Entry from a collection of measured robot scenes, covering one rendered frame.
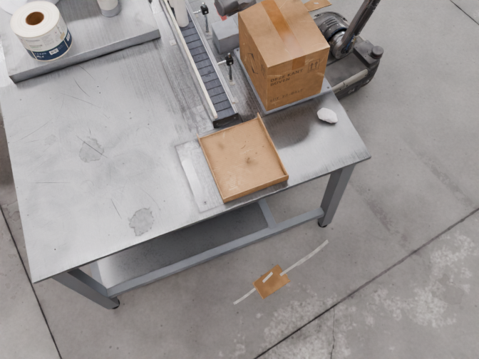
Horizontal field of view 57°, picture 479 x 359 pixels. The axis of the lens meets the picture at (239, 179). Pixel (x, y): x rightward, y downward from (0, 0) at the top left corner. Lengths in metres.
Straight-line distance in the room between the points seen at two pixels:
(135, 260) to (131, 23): 1.11
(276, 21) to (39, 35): 0.95
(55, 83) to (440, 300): 2.12
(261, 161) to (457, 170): 1.46
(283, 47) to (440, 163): 1.49
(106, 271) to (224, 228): 0.61
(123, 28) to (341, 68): 1.30
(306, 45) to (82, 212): 1.02
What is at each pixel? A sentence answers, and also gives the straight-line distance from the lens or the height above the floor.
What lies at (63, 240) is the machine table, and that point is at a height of 0.83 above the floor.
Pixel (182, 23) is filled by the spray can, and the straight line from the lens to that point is 2.07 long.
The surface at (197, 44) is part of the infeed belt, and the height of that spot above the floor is 0.88.
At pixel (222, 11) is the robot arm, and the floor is 1.31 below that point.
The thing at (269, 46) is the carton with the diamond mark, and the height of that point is 1.12.
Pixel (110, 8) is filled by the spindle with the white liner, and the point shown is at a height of 0.92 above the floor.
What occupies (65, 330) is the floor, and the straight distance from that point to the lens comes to 2.56.
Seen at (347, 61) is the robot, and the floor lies 0.24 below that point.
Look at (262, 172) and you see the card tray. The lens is 1.69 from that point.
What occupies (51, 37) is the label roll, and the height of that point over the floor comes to 0.99.
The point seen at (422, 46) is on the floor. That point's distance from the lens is 3.34.
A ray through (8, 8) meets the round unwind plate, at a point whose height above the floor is 0.89.
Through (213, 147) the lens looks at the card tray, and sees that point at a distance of 1.75.
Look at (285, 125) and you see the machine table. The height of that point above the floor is 0.83.
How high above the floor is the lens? 2.34
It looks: 64 degrees down
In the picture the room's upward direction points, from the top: 5 degrees counter-clockwise
